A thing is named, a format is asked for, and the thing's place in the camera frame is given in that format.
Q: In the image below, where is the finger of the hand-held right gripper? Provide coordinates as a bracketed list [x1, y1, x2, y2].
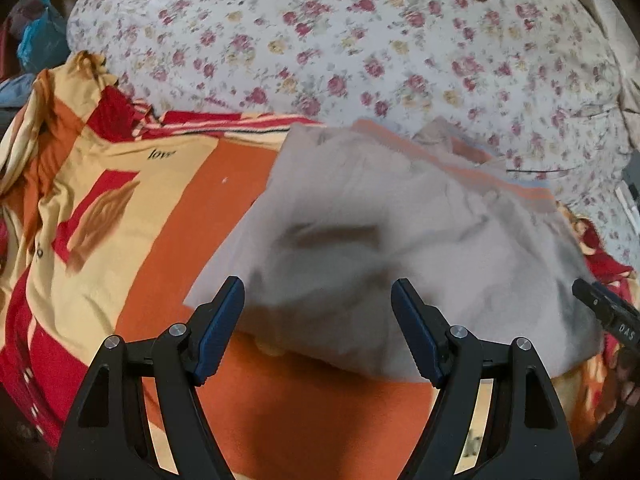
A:
[571, 278, 618, 332]

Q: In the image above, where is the blue clothes pile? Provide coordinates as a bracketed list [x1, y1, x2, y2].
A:
[17, 0, 69, 74]

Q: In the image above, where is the floral bed sheet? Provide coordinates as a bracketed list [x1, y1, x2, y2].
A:
[67, 0, 640, 266]

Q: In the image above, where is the orange red printed blanket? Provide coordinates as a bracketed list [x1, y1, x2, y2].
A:
[0, 50, 640, 480]

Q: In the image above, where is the grey garment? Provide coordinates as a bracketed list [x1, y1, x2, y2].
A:
[182, 117, 603, 386]

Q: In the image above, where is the beige cloth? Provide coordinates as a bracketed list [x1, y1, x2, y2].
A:
[580, 0, 640, 126]

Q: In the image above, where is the person's right hand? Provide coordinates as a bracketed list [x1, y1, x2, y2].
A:
[614, 347, 640, 402]

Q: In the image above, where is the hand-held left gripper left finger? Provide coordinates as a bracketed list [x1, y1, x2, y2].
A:
[52, 276, 246, 480]

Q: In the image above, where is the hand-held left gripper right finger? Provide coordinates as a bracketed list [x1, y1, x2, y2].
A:
[391, 278, 581, 480]

